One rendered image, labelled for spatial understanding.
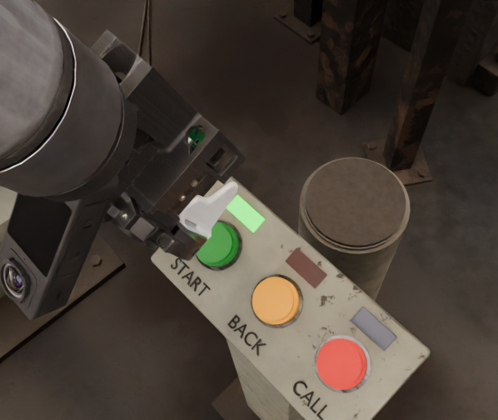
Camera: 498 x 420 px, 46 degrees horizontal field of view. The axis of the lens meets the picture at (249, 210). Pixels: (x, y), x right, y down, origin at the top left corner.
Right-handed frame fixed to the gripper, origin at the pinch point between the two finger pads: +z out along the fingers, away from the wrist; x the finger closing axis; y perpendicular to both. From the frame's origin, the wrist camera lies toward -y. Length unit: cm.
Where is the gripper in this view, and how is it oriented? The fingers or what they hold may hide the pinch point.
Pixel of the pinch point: (190, 232)
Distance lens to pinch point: 47.3
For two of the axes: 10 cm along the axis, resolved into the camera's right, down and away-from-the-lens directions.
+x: -6.9, -6.2, 3.6
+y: 6.6, -7.5, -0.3
